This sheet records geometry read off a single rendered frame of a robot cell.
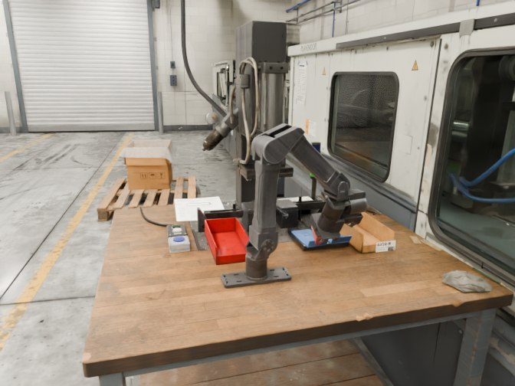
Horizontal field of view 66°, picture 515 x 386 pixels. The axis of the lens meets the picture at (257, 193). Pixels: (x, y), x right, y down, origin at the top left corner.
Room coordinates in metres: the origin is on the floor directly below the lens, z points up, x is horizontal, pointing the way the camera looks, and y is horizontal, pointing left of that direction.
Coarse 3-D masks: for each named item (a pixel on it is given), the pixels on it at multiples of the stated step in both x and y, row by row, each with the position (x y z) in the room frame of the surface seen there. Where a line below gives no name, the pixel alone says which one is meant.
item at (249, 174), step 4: (252, 152) 1.56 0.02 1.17; (284, 160) 1.41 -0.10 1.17; (244, 164) 1.47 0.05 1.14; (248, 164) 1.47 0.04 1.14; (252, 164) 1.48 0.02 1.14; (280, 164) 1.41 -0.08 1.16; (284, 164) 1.41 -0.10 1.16; (244, 168) 1.41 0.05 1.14; (248, 168) 1.40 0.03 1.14; (252, 168) 1.40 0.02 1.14; (280, 168) 1.42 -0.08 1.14; (284, 168) 1.42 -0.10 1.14; (288, 168) 1.42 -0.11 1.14; (292, 168) 1.43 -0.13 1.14; (244, 172) 1.40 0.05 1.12; (248, 172) 1.38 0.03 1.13; (252, 172) 1.39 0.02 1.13; (280, 172) 1.42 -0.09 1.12; (284, 172) 1.42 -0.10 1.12; (288, 172) 1.42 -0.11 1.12; (292, 172) 1.43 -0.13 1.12; (244, 176) 1.40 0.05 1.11; (248, 176) 1.38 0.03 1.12; (252, 176) 1.39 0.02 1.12; (280, 176) 1.42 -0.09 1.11; (284, 176) 1.42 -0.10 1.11; (288, 176) 1.42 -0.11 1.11; (292, 176) 1.43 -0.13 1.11; (248, 180) 1.46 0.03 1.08
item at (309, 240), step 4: (296, 232) 1.33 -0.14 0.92; (300, 232) 1.33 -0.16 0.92; (304, 232) 1.33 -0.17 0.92; (308, 232) 1.33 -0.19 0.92; (312, 232) 1.33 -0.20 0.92; (300, 236) 1.29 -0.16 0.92; (308, 236) 1.29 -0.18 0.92; (312, 236) 1.29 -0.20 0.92; (304, 240) 1.25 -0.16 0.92; (308, 240) 1.25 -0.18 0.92; (312, 240) 1.20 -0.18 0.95; (308, 244) 1.20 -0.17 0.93; (312, 244) 1.21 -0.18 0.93; (320, 244) 1.22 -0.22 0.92; (324, 244) 1.23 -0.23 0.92
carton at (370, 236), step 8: (368, 216) 1.39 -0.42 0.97; (344, 224) 1.33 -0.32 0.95; (360, 224) 1.44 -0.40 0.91; (368, 224) 1.39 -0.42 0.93; (376, 224) 1.34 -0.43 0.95; (384, 224) 1.30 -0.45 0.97; (344, 232) 1.33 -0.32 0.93; (352, 232) 1.27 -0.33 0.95; (360, 232) 1.22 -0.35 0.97; (368, 232) 1.38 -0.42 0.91; (376, 232) 1.33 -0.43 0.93; (384, 232) 1.29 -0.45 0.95; (392, 232) 1.24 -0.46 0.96; (352, 240) 1.27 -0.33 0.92; (360, 240) 1.22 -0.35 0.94; (368, 240) 1.30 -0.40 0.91; (376, 240) 1.30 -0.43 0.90; (384, 240) 1.28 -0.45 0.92; (392, 240) 1.23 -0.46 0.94; (360, 248) 1.21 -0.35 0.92; (368, 248) 1.21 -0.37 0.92; (376, 248) 1.22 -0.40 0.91; (384, 248) 1.23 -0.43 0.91; (392, 248) 1.24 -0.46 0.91
